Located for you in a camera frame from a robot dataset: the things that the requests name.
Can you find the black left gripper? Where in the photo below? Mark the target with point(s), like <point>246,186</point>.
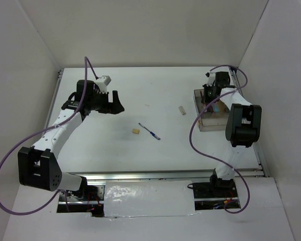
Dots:
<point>115,107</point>

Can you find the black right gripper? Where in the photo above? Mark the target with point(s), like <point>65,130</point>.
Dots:
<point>206,99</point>

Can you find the blue pen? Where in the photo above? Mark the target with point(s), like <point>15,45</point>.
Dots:
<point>152,133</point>

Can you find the red pen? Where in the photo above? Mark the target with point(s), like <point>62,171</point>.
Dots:
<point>202,93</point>

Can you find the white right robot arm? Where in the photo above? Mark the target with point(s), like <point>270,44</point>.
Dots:
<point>242,127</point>

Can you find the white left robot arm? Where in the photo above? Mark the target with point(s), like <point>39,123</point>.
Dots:
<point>38,166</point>

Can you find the yellow eraser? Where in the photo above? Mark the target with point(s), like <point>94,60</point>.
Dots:
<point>135,131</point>

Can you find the transparent compartment organizer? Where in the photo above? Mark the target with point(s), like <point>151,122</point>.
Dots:
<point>210,121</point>

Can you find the white dirty eraser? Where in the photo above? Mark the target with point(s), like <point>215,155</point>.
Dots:
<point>182,110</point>

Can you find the white foam cover panel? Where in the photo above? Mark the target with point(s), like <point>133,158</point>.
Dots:
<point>148,199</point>

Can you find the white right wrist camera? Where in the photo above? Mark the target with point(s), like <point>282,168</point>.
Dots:
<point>211,78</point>

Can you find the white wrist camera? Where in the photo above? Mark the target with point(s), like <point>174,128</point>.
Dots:
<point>101,84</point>
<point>211,78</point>

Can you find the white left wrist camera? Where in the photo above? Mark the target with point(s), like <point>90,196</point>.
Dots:
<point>101,84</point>

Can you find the aluminium front rail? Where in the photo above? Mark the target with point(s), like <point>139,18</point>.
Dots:
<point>145,176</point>

